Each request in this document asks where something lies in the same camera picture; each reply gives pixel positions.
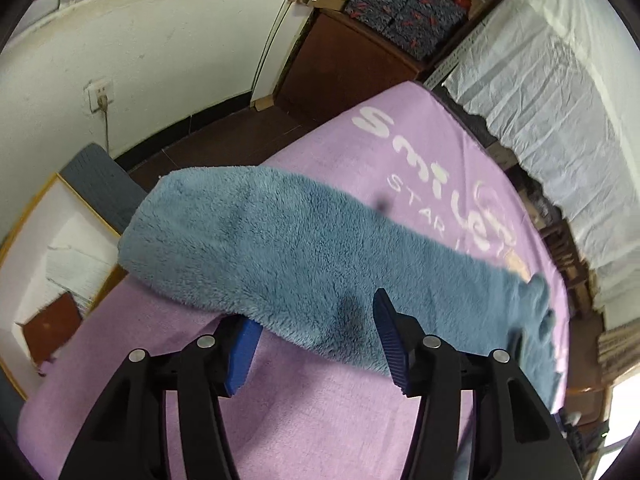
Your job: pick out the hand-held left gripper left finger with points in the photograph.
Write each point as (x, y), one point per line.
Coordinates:
(242, 355)

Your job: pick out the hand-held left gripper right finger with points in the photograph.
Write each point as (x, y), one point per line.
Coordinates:
(390, 340)

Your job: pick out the blue fleece garment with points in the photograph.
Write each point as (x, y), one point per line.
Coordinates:
(300, 240)

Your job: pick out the purple printed blanket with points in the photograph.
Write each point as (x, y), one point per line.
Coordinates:
(325, 410)

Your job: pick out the brown cardboard piece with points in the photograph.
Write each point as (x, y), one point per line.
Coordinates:
(52, 327)

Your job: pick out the dark grey chair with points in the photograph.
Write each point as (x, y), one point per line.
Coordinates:
(107, 185)

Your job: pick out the yellow framed white board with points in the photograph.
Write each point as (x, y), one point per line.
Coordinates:
(65, 230)

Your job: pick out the stack of newspapers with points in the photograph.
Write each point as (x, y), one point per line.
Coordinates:
(615, 350)

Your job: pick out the brown wooden cabinet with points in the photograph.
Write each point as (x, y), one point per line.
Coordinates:
(345, 65)

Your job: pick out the white lace cloth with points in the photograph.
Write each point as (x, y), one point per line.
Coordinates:
(560, 85)

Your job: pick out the white door panel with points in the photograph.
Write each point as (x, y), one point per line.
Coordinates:
(285, 35)

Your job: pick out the stack of patterned boxes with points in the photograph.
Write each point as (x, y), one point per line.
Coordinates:
(410, 5)

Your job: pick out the white wall outlet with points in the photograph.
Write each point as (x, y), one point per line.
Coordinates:
(98, 94)

